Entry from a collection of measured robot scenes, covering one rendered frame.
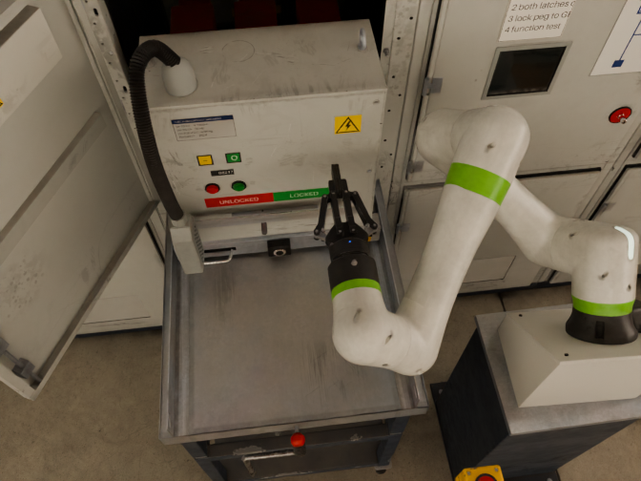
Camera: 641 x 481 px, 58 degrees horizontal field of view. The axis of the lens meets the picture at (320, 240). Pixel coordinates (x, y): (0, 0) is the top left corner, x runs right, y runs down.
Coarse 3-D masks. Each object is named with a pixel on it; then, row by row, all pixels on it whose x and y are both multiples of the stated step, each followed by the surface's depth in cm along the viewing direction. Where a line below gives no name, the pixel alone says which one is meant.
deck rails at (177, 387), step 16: (384, 240) 150; (384, 256) 152; (176, 272) 151; (384, 272) 152; (176, 288) 149; (384, 288) 149; (176, 304) 147; (384, 304) 146; (176, 320) 144; (176, 336) 142; (176, 352) 140; (176, 368) 137; (176, 384) 135; (400, 384) 135; (416, 384) 129; (176, 400) 133; (400, 400) 133; (416, 400) 130; (176, 416) 131; (176, 432) 129
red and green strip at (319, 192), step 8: (280, 192) 135; (288, 192) 135; (296, 192) 135; (304, 192) 136; (312, 192) 136; (320, 192) 136; (328, 192) 137; (208, 200) 134; (216, 200) 135; (224, 200) 135; (232, 200) 135; (240, 200) 136; (248, 200) 136; (256, 200) 136; (264, 200) 137; (272, 200) 137; (280, 200) 137
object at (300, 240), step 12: (372, 216) 152; (216, 240) 148; (228, 240) 148; (240, 240) 148; (252, 240) 148; (264, 240) 149; (300, 240) 151; (312, 240) 152; (204, 252) 150; (216, 252) 151; (228, 252) 152; (240, 252) 152; (252, 252) 153
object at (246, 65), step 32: (192, 32) 121; (224, 32) 121; (256, 32) 121; (288, 32) 121; (320, 32) 121; (352, 32) 121; (160, 64) 116; (192, 64) 116; (224, 64) 116; (256, 64) 116; (288, 64) 116; (320, 64) 116; (352, 64) 116; (160, 96) 111; (192, 96) 111; (224, 96) 111; (256, 96) 110; (288, 96) 110
